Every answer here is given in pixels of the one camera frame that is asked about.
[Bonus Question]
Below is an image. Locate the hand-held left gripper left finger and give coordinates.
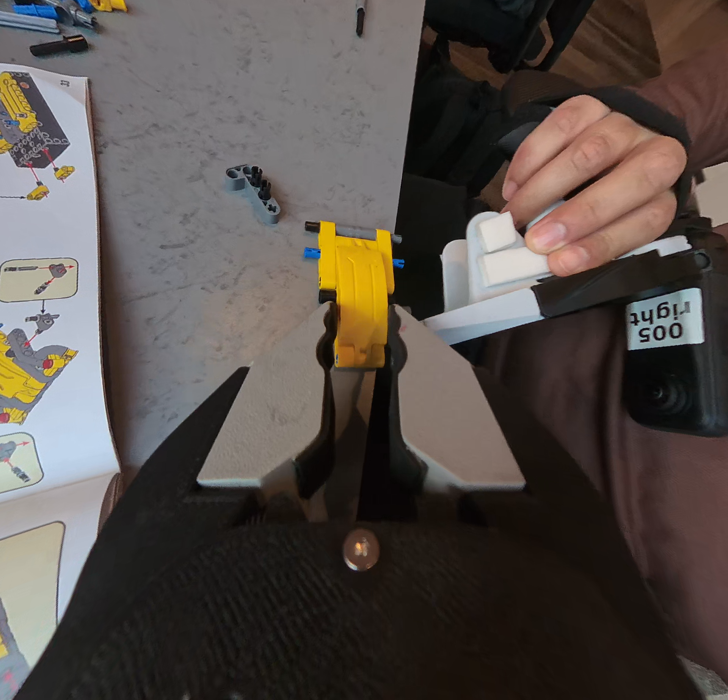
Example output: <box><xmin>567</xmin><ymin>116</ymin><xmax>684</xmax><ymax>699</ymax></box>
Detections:
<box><xmin>196</xmin><ymin>302</ymin><xmax>342</xmax><ymax>493</ymax></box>

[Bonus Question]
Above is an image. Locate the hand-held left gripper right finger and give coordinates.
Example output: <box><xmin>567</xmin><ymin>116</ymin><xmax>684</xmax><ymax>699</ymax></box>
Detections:
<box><xmin>387</xmin><ymin>304</ymin><xmax>527</xmax><ymax>496</ymax></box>

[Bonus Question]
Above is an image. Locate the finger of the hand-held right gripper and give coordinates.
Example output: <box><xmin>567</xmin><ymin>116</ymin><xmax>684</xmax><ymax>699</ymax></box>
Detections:
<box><xmin>424</xmin><ymin>289</ymin><xmax>545</xmax><ymax>347</ymax></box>

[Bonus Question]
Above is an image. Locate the yellow brick assembly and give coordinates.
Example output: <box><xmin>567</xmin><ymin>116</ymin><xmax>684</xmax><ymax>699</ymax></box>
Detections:
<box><xmin>304</xmin><ymin>219</ymin><xmax>407</xmax><ymax>369</ymax></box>

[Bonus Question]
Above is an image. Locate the person's right forearm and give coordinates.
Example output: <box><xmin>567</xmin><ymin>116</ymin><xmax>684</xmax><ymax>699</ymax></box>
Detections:
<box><xmin>614</xmin><ymin>46</ymin><xmax>728</xmax><ymax>172</ymax></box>

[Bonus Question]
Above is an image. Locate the person's right hand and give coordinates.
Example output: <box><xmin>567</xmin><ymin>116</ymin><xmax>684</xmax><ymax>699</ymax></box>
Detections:
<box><xmin>502</xmin><ymin>94</ymin><xmax>689</xmax><ymax>278</ymax></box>

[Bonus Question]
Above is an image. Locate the grey angled brick with pins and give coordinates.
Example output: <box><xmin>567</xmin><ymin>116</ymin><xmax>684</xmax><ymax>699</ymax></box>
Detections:
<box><xmin>226</xmin><ymin>164</ymin><xmax>282</xmax><ymax>226</ymax></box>

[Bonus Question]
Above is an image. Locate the open instruction booklet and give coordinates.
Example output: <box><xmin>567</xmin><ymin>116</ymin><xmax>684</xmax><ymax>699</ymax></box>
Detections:
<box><xmin>0</xmin><ymin>63</ymin><xmax>123</xmax><ymax>700</ymax></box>

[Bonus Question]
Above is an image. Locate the black axle brick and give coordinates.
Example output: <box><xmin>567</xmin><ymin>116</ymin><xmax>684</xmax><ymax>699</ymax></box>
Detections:
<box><xmin>30</xmin><ymin>36</ymin><xmax>90</xmax><ymax>58</ymax></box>

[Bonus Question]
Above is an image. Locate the pile of small bricks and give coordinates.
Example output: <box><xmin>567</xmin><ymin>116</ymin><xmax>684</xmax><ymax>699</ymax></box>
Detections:
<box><xmin>0</xmin><ymin>0</ymin><xmax>129</xmax><ymax>35</ymax></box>

